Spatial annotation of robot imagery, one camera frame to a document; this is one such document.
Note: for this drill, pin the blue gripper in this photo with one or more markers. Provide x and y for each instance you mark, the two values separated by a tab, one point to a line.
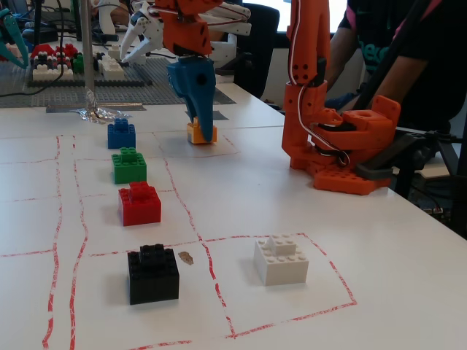
194	82

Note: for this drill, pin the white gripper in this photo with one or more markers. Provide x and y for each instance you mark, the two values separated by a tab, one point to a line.
143	37

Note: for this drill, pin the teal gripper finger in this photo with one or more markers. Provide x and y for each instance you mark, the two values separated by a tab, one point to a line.
16	40

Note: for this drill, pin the orange toy brick block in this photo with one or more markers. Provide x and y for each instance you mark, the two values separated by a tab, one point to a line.
198	135

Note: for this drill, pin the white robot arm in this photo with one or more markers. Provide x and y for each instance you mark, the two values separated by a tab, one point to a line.
230	25

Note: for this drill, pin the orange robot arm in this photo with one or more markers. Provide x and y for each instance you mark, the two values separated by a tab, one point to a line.
306	116

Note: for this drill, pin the blue toy brick block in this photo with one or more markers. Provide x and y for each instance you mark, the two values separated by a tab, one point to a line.
122	135

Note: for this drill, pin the green toy brick block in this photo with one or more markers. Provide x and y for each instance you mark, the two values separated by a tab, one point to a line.
129	168

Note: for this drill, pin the red toy brick block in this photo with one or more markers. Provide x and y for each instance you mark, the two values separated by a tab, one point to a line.
140	206

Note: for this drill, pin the black toy brick block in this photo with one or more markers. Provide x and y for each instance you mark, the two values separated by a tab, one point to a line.
153	275

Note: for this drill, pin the white toy brick block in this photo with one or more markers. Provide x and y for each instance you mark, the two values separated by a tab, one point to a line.
281	262

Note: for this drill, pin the white brick stack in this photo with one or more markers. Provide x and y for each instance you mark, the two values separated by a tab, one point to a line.
111	67

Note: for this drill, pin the red white black brick pile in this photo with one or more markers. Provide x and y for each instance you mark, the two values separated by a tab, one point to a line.
53	62

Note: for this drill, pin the metal pole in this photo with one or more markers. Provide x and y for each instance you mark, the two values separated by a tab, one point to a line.
87	43

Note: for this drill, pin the grey studded baseplate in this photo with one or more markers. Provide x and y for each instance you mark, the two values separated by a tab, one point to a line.
146	91

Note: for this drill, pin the small green brick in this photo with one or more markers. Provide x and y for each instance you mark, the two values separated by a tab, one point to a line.
78	62

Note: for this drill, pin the long grey tape strip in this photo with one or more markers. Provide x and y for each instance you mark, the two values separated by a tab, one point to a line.
120	106

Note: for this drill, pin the black office chair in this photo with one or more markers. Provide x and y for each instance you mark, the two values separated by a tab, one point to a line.
259	65

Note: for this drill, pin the crumpled aluminium foil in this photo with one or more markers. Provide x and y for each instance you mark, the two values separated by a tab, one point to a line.
96	111

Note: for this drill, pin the black table clamp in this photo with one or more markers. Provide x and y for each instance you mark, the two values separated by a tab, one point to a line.
412	153

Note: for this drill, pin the person in black shirt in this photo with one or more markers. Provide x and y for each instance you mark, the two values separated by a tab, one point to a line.
419	73

